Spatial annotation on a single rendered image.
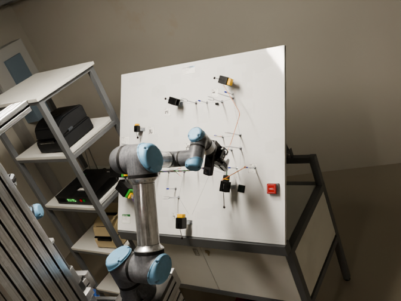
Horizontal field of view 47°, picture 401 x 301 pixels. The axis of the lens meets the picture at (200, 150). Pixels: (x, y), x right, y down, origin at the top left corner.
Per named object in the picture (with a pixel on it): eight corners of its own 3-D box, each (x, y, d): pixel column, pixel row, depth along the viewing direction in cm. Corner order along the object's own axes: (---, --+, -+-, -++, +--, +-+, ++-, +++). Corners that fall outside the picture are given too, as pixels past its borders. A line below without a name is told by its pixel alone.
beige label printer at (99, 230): (120, 249, 318) (108, 227, 309) (98, 248, 329) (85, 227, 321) (143, 220, 340) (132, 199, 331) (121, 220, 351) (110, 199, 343)
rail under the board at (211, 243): (287, 257, 234) (284, 246, 231) (121, 239, 303) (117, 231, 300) (291, 249, 238) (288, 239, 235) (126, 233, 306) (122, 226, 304)
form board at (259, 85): (119, 229, 302) (117, 229, 300) (123, 74, 309) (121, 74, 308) (286, 244, 233) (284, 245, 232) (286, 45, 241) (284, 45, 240)
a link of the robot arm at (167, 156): (96, 176, 184) (168, 171, 225) (117, 174, 178) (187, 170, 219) (94, 147, 184) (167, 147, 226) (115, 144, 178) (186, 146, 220)
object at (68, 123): (65, 152, 283) (50, 125, 275) (40, 154, 296) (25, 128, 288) (95, 127, 305) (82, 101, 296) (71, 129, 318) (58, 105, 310)
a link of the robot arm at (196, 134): (184, 141, 213) (188, 126, 216) (196, 153, 221) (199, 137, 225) (199, 140, 209) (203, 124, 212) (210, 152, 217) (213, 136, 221)
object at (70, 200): (93, 206, 298) (89, 197, 295) (58, 204, 319) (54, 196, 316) (123, 175, 321) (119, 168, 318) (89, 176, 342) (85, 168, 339)
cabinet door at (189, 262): (219, 289, 288) (197, 242, 271) (152, 279, 320) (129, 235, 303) (220, 287, 290) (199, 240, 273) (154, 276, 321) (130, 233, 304)
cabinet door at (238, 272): (302, 304, 256) (283, 251, 239) (219, 291, 288) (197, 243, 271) (303, 301, 258) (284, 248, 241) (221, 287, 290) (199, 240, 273)
